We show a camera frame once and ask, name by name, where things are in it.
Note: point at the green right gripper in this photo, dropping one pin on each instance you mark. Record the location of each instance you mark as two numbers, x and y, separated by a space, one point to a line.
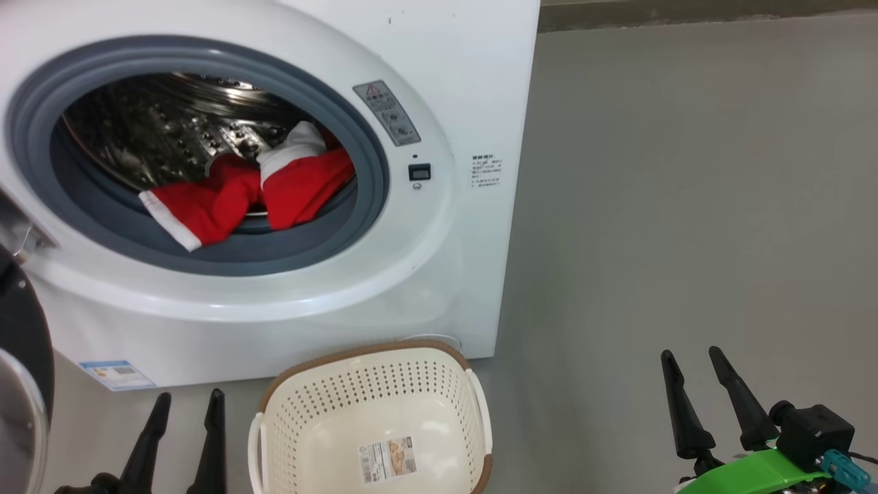
748 477

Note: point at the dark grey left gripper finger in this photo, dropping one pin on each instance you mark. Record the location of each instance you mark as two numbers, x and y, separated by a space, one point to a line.
145 466
211 466

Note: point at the round black washer door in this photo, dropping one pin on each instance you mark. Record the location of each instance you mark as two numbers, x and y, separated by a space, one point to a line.
27 322

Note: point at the red and white garment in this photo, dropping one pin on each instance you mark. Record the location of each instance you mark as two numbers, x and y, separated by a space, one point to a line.
302 185

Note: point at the cream laundry basket brown rim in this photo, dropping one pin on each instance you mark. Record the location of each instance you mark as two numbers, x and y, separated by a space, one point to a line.
329 446

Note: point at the white front-load washing machine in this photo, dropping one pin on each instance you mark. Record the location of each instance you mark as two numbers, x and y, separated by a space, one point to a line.
480 274

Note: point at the blue energy label sticker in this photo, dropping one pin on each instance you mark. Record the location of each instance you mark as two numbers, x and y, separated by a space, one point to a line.
116 375

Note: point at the grey warning sticker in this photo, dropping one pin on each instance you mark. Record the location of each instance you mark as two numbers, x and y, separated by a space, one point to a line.
386 112

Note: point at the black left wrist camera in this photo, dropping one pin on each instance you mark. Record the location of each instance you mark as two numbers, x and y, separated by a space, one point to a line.
89 486

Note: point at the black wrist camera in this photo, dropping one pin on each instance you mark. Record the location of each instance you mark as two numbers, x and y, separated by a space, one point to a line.
89 486
816 432

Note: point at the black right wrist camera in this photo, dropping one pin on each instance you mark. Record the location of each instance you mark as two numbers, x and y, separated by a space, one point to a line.
816 432

